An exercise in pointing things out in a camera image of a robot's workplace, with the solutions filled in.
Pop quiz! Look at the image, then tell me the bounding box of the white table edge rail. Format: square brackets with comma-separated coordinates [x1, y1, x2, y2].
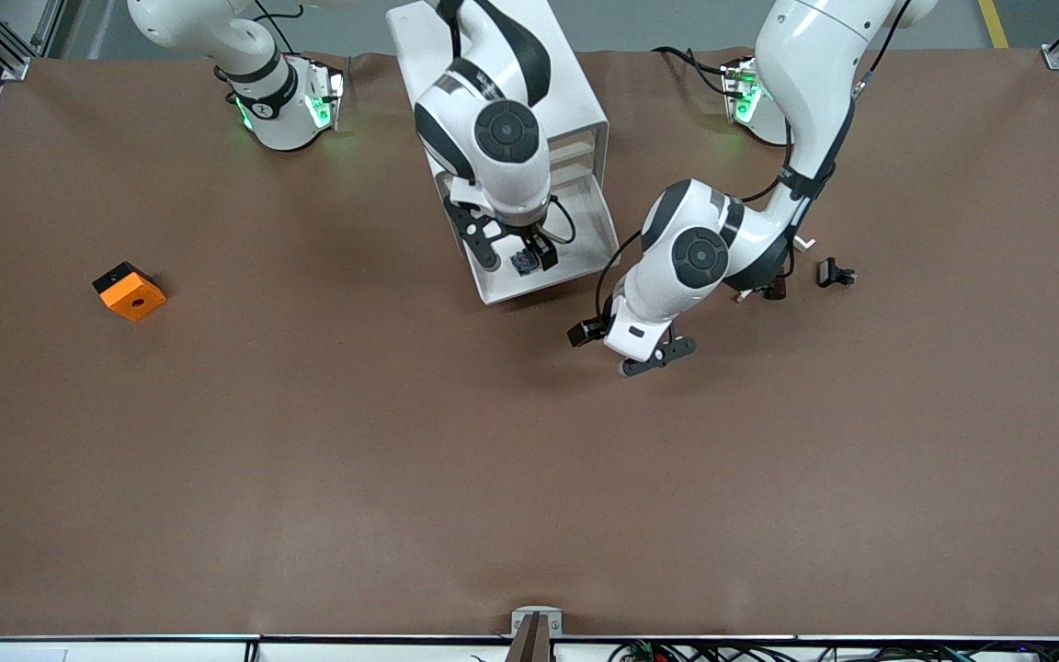
[0, 633, 1059, 662]

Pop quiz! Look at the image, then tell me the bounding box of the orange and black button box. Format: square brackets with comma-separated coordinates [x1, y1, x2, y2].
[92, 261, 167, 323]

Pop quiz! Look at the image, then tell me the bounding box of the white curved plastic ring piece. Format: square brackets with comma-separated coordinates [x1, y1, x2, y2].
[734, 234, 816, 303]

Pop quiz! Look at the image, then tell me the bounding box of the black arm base cable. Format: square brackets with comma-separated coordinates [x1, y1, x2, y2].
[252, 0, 307, 58]
[652, 46, 734, 98]

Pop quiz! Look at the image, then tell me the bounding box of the black right arm base cable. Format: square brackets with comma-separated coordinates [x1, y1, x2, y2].
[252, 0, 307, 58]

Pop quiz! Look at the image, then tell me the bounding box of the black cable bundle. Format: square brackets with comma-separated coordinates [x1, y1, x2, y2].
[610, 640, 1059, 662]

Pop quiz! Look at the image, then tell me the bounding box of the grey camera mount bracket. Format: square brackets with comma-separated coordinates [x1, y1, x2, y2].
[507, 607, 564, 662]

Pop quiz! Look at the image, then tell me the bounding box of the black left arm base cable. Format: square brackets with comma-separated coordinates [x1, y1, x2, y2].
[652, 46, 734, 98]

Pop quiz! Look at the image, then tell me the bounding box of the white drawer cabinet shell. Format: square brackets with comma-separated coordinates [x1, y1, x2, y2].
[386, 0, 610, 240]

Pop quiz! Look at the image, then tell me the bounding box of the brown table cover sheet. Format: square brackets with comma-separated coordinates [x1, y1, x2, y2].
[0, 46, 1059, 640]

